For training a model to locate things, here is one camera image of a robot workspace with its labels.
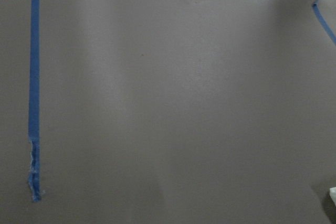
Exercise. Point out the white long-sleeve cat shirt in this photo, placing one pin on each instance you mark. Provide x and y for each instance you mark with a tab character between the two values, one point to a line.
332	193

